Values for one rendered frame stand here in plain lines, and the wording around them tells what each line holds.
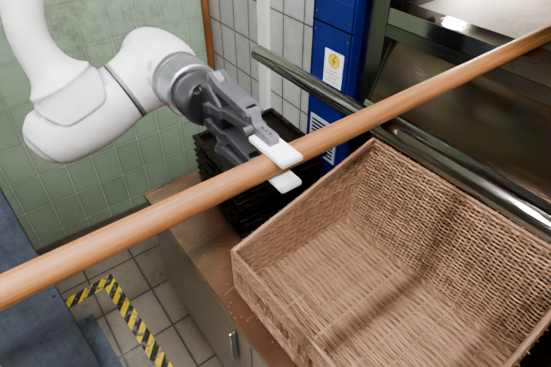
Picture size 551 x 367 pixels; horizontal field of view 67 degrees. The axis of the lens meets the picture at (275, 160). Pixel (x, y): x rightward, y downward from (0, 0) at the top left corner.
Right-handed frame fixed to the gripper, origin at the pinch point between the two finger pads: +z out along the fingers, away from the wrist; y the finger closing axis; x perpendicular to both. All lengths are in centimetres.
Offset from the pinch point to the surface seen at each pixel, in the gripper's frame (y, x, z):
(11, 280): -1.1, 29.1, 0.9
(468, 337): 60, -42, 19
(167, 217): -0.6, 14.9, 1.6
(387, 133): 2.6, -18.4, 2.1
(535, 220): 2.3, -18.6, 23.4
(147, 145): 79, -19, -121
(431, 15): 1, -59, -21
